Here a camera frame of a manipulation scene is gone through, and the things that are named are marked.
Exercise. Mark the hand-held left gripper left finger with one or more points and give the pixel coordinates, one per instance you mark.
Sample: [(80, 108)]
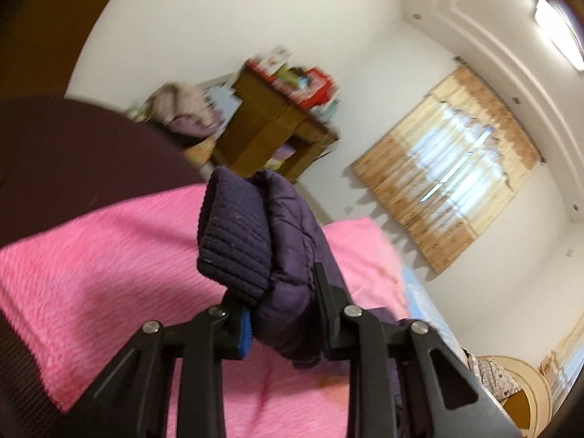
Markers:
[(243, 335)]

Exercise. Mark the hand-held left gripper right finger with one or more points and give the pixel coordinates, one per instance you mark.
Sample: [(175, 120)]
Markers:
[(331, 312)]

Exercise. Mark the purple padded jacket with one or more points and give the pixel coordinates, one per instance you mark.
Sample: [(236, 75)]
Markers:
[(283, 237)]

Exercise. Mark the pile of clothes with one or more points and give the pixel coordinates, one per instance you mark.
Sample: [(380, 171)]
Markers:
[(182, 107)]

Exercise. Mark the blue patterned bedsheet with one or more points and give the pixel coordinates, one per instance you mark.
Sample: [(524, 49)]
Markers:
[(424, 303)]

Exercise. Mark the pink fleece blanket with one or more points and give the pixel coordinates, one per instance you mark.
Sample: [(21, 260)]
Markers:
[(114, 260)]

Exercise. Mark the white patterned cloth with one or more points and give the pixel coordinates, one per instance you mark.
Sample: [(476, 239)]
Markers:
[(492, 374)]

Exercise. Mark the large beige patterned curtain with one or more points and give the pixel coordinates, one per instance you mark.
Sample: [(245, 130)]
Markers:
[(456, 169)]

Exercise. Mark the wooden cabinet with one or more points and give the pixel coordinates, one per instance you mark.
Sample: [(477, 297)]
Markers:
[(264, 123)]

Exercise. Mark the round wooden furniture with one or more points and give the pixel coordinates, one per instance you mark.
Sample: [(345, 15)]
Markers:
[(524, 404)]

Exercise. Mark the red box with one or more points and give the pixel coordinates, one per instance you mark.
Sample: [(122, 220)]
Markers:
[(315, 84)]

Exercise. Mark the small beige curtain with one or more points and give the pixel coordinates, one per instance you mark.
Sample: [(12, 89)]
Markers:
[(563, 360)]

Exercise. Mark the dark maroon cloth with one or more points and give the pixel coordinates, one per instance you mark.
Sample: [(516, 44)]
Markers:
[(68, 155)]

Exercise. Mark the white box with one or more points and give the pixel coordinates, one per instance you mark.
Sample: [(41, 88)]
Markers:
[(273, 60)]

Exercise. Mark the ceiling light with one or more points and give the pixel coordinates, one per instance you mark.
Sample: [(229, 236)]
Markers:
[(559, 32)]

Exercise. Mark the wooden door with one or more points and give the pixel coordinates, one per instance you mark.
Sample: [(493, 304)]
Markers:
[(45, 23)]

